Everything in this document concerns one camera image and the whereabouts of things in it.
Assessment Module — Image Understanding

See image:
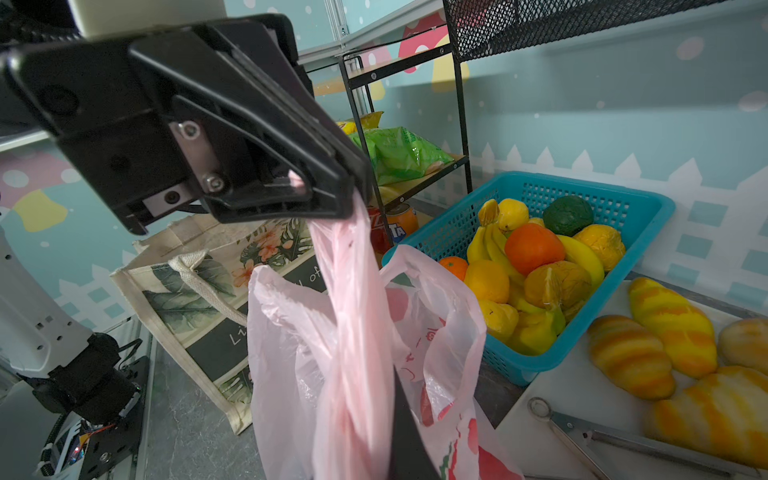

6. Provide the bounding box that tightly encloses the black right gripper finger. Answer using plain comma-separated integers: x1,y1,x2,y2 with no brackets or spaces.
388,373,440,480

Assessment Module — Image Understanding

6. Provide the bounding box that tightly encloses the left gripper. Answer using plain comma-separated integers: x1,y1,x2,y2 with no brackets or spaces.
1,13,372,235

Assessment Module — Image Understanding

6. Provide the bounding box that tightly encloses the pink plastic grocery bag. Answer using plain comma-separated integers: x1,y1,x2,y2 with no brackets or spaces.
247,201,522,479

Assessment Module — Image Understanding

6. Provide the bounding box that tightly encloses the beige canvas tote bag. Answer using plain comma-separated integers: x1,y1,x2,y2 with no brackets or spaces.
111,214,325,434

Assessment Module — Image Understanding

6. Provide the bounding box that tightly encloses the yellow chips bag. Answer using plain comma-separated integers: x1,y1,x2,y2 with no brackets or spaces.
337,111,383,135

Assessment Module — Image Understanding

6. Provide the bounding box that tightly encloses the green snack bag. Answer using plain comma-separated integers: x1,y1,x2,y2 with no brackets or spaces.
364,127,454,186

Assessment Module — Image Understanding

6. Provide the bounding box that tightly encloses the orange soda can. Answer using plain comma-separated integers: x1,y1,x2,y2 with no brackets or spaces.
387,203,419,243

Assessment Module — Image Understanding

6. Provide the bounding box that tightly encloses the banana bunch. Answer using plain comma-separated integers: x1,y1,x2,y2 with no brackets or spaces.
463,198,607,356

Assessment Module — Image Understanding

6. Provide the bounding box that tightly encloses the orange tangerine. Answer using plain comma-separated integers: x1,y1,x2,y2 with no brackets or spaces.
439,256,469,281

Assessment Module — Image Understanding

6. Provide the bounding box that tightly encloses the orange tomato fruit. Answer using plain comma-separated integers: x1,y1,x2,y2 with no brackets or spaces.
504,223,566,276

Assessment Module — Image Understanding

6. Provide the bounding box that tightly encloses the striped bread roll front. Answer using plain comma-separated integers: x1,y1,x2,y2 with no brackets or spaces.
587,315,677,401

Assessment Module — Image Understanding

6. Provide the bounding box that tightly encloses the green avocado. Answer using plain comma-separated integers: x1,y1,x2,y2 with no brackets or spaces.
542,196,594,237

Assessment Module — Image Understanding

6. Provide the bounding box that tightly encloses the striped yellow bread roll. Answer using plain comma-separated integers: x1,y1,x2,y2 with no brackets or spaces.
628,278,718,379

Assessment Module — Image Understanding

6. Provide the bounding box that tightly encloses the long striped croissant bread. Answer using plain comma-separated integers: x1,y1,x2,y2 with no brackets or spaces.
644,366,767,470

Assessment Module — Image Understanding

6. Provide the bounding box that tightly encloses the teal plastic fruit basket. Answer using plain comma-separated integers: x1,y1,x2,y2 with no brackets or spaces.
403,172,674,386

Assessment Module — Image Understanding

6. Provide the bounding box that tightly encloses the round beige bread bun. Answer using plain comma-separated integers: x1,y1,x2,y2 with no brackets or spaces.
718,318,768,374

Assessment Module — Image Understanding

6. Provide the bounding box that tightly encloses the wooden black-frame shelf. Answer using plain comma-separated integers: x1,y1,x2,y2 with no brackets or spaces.
307,15,490,216

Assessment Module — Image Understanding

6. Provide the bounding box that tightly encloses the black mesh wall basket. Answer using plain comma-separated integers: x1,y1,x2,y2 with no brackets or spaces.
443,0,717,62

